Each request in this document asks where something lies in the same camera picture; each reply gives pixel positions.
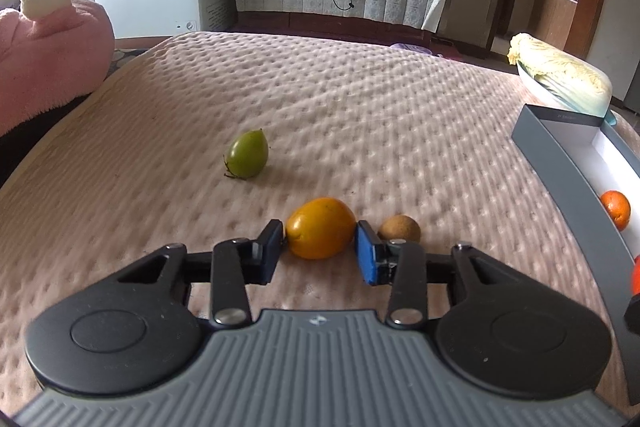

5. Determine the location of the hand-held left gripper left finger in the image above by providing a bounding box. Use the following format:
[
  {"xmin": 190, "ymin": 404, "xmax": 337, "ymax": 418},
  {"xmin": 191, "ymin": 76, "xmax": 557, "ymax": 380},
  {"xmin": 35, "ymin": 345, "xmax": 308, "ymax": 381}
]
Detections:
[{"xmin": 117, "ymin": 219, "xmax": 286, "ymax": 327}]

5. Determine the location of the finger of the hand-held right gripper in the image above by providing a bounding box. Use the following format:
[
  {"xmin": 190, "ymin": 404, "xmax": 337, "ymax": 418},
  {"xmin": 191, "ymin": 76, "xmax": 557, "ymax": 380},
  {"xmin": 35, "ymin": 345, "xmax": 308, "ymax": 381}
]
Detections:
[{"xmin": 623, "ymin": 289, "xmax": 640, "ymax": 335}]

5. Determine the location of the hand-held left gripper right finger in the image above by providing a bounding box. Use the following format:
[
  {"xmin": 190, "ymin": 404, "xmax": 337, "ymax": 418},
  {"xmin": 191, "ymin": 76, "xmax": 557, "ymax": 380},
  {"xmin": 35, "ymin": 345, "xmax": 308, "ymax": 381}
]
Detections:
[{"xmin": 354, "ymin": 221, "xmax": 521, "ymax": 327}]

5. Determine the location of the yellow orange fruit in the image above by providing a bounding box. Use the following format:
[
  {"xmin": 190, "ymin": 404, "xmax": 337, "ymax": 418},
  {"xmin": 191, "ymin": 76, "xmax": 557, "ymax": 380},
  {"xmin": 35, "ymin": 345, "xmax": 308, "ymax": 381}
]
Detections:
[{"xmin": 285, "ymin": 198, "xmax": 357, "ymax": 260}]

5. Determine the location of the grey cardboard box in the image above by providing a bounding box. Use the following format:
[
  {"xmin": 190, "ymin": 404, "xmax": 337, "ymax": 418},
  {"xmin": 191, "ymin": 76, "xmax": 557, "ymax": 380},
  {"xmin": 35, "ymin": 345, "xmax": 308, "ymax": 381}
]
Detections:
[{"xmin": 511, "ymin": 103, "xmax": 640, "ymax": 303}]

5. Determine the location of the brown kiwi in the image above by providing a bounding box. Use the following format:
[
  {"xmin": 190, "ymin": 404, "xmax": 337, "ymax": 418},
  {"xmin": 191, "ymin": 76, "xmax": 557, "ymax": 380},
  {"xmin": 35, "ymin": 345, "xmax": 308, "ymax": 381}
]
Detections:
[{"xmin": 377, "ymin": 215, "xmax": 422, "ymax": 244}]

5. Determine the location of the green pointed fruit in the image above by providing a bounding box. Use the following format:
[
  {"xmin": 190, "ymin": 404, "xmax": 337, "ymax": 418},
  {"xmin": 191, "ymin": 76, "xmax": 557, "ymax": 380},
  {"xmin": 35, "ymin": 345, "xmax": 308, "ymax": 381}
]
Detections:
[{"xmin": 223, "ymin": 129, "xmax": 269, "ymax": 180}]

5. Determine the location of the orange tangerine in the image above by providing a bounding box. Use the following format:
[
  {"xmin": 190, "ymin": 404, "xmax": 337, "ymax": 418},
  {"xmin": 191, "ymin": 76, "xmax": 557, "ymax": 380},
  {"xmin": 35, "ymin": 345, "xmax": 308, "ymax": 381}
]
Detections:
[{"xmin": 599, "ymin": 190, "xmax": 632, "ymax": 233}]

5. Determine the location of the blue rimmed plate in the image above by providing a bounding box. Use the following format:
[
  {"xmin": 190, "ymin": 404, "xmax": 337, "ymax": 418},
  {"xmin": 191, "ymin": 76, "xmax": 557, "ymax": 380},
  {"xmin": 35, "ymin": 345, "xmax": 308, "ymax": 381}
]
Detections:
[{"xmin": 516, "ymin": 62, "xmax": 618, "ymax": 128}]

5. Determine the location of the purple plastic bottle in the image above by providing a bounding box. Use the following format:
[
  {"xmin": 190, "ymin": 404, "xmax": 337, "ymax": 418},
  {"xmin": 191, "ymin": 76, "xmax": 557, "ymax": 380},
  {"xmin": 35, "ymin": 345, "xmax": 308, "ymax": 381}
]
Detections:
[{"xmin": 390, "ymin": 42, "xmax": 433, "ymax": 56}]

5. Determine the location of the napa cabbage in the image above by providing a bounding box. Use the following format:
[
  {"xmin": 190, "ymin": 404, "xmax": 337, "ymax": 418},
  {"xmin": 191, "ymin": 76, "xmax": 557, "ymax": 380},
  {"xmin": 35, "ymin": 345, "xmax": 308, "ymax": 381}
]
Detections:
[{"xmin": 507, "ymin": 33, "xmax": 613, "ymax": 116}]

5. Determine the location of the dark cloth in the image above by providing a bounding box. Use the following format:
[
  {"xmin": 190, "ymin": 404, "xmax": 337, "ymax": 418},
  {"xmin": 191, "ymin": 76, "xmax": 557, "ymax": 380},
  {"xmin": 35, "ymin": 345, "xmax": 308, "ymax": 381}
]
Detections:
[{"xmin": 0, "ymin": 89, "xmax": 101, "ymax": 190}]

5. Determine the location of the pink plush cushion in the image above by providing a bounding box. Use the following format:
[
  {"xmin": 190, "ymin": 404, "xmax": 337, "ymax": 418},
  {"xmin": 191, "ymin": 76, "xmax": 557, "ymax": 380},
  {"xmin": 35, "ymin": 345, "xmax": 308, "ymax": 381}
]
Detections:
[{"xmin": 0, "ymin": 0, "xmax": 116, "ymax": 138}]

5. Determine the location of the wooden kitchen counter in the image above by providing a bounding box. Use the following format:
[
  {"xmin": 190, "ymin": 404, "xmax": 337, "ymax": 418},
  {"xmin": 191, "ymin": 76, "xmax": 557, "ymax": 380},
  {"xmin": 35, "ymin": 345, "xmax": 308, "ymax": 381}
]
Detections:
[{"xmin": 527, "ymin": 0, "xmax": 581, "ymax": 52}]

